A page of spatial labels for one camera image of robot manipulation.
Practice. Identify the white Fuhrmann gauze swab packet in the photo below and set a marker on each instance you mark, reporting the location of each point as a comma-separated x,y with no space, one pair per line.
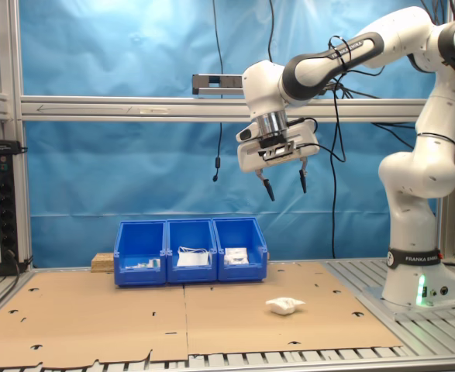
283,305

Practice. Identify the flat white gauze packet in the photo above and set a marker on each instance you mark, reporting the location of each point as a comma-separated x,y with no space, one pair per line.
235,252

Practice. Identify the crumpled white gauze packet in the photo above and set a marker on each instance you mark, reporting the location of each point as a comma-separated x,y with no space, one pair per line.
236,261

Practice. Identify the blue bin with gauze packets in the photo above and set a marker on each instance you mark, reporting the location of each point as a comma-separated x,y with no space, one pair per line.
242,273

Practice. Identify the stack of white face masks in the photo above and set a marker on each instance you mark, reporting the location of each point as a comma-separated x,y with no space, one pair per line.
192,259

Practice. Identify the blue bin with masks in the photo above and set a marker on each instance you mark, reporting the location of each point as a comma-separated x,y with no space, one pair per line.
192,275

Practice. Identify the brown cardboard sheet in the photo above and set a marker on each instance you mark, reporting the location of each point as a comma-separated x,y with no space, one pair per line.
95,310
250,325

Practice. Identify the blue bin with syringe packets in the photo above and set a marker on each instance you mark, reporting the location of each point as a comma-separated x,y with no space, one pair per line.
140,277

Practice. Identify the OSB wood board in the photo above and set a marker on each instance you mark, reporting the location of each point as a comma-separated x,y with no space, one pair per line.
102,263

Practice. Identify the black power strip tower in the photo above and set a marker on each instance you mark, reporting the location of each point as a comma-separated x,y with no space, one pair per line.
2,201

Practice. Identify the long aluminium frame beam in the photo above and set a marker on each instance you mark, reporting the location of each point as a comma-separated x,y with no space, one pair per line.
134,108

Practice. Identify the aluminium frame post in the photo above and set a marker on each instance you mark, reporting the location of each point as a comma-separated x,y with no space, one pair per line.
2,58
450,224

